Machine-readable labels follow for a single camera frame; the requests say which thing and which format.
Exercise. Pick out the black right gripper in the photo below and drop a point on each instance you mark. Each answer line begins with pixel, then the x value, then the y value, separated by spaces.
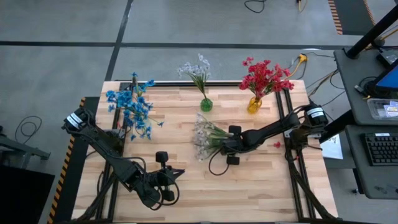
pixel 237 144

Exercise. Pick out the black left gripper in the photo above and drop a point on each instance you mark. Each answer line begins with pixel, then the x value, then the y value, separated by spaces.
pixel 152 185

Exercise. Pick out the white artificial flower bunch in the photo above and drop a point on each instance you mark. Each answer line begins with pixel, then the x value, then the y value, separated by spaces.
pixel 200 79
pixel 203 140

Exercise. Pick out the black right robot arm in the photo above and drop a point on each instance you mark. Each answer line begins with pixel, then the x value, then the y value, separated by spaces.
pixel 270 129

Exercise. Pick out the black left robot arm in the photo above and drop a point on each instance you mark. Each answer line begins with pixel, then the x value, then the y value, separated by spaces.
pixel 102 143

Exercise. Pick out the yellow glass vase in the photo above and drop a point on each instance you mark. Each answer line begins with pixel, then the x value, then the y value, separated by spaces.
pixel 254 106

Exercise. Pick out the green glass vase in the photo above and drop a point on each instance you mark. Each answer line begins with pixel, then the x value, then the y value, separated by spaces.
pixel 206 105

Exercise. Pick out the small red flower petal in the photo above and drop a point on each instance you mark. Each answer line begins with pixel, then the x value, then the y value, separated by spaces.
pixel 276 144

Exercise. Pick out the hazard-striped black platform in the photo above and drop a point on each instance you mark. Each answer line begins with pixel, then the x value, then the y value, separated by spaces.
pixel 79 174

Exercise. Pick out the white paper sheet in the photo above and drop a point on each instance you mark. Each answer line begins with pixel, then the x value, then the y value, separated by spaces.
pixel 332 149

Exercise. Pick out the grey desk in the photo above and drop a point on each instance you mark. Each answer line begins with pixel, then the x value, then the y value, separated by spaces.
pixel 373 180
pixel 351 81

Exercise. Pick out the black floor box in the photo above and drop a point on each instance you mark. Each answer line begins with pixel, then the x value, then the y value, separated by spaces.
pixel 25 199

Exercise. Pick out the black keyboard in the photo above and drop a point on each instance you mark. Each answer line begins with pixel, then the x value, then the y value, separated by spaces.
pixel 382 149

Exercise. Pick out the grey metal stand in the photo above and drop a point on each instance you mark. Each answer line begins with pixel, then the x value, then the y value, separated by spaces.
pixel 18 151

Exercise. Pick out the clear plastic box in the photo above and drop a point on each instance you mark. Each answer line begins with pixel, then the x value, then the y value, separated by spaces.
pixel 381 109

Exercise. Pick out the blue-screen monitor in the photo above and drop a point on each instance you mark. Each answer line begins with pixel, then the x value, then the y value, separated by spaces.
pixel 390 79

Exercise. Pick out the hazard-striped floor mat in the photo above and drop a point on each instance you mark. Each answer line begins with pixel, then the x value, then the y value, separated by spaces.
pixel 354 15

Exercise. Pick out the small black device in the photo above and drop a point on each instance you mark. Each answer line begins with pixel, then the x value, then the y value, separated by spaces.
pixel 388 56

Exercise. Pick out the black diagonal pole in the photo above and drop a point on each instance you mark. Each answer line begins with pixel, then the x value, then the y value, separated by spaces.
pixel 373 32

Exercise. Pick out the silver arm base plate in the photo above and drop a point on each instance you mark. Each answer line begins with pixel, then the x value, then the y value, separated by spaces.
pixel 287 133
pixel 117 133

